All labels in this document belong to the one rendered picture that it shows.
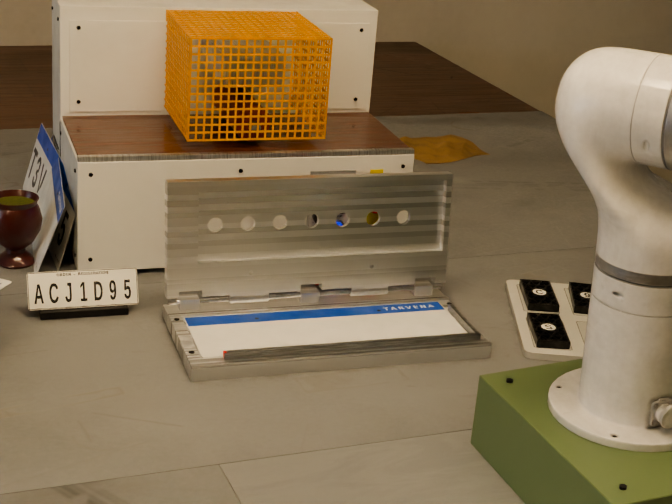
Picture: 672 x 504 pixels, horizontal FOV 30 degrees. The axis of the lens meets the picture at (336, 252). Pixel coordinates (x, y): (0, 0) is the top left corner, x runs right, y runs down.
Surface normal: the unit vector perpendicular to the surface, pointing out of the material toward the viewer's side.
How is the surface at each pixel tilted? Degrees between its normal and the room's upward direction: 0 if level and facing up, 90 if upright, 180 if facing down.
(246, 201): 83
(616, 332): 92
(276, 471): 0
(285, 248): 83
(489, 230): 0
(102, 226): 90
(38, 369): 0
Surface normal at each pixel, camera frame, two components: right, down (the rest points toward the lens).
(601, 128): -0.51, 0.40
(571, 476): -0.93, 0.07
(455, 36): 0.37, 0.37
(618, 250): -0.75, 0.22
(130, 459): 0.07, -0.92
